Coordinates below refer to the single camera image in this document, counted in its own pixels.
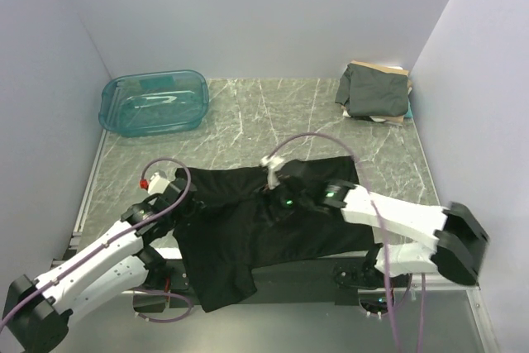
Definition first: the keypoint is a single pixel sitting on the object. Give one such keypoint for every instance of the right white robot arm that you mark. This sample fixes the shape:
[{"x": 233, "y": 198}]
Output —
[{"x": 448, "y": 241}]

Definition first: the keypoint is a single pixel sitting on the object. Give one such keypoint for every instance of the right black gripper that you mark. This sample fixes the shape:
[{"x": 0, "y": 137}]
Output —
[{"x": 270, "y": 199}]

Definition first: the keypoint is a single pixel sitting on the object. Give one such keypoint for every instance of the black t-shirt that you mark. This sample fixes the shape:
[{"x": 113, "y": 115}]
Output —
[{"x": 233, "y": 232}]

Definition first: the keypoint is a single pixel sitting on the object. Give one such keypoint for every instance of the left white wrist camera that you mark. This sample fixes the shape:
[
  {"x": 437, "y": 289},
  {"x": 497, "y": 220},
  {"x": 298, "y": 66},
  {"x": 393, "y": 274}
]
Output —
[{"x": 157, "y": 183}]

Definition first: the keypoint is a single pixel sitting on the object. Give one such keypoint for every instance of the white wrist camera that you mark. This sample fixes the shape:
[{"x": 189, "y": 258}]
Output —
[
  {"x": 157, "y": 183},
  {"x": 273, "y": 164}
]

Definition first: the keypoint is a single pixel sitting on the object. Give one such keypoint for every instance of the folded teal t-shirt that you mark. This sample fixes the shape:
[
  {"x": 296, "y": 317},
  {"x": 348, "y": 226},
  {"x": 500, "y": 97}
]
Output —
[{"x": 409, "y": 113}]

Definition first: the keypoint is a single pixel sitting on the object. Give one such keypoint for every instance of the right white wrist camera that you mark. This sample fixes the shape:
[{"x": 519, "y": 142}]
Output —
[{"x": 273, "y": 164}]

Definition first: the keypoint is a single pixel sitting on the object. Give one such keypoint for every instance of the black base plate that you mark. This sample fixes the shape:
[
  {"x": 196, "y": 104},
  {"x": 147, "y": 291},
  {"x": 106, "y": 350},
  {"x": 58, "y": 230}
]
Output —
[{"x": 344, "y": 281}]

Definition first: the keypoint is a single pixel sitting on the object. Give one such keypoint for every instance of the folded dark grey t-shirt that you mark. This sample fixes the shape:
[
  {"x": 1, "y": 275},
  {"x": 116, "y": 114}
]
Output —
[{"x": 374, "y": 90}]

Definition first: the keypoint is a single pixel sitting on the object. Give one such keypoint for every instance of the aluminium frame rail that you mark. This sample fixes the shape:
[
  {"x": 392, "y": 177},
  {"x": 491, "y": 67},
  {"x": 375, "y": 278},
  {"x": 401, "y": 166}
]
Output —
[{"x": 169, "y": 248}]

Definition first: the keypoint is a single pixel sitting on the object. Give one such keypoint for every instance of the teal plastic bin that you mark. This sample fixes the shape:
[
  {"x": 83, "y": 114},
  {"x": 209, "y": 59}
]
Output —
[{"x": 153, "y": 104}]

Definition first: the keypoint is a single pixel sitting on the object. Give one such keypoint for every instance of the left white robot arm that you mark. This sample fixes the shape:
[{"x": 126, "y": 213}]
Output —
[{"x": 39, "y": 312}]

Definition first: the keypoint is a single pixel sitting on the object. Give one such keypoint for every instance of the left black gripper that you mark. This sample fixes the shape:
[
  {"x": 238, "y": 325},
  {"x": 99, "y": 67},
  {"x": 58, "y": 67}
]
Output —
[{"x": 192, "y": 203}]

